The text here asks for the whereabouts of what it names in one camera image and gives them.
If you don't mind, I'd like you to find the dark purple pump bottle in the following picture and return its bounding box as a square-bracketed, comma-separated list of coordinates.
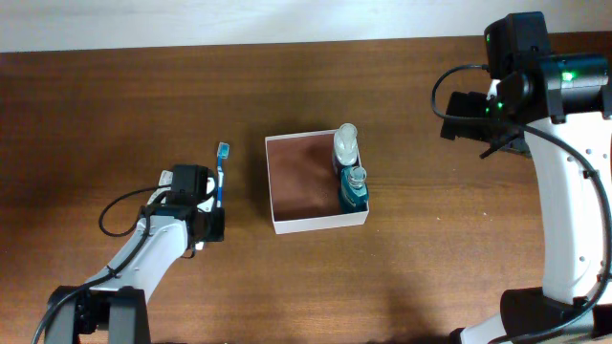
[332, 123, 358, 176]

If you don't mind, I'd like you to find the blue Listerine mouthwash bottle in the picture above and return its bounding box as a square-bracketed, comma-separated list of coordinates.
[339, 166, 369, 213]

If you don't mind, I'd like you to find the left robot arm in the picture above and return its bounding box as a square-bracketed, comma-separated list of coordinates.
[33, 164, 225, 343]

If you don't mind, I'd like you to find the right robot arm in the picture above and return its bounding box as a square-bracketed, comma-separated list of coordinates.
[441, 11, 611, 343]

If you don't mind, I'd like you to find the green white soap packet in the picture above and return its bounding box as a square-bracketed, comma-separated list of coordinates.
[158, 170, 173, 186]

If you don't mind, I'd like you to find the blue white toothbrush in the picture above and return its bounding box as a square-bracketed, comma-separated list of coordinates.
[217, 141, 230, 207]

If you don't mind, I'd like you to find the white square cardboard box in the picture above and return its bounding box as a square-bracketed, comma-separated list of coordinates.
[265, 130, 369, 235]

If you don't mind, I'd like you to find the left black cable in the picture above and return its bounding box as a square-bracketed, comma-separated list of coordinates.
[31, 177, 219, 344]

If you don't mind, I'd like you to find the black cable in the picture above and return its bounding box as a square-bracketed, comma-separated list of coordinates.
[31, 177, 219, 344]
[430, 63, 612, 344]

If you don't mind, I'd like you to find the right black cable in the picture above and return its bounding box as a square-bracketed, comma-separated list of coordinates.
[430, 63, 612, 344]

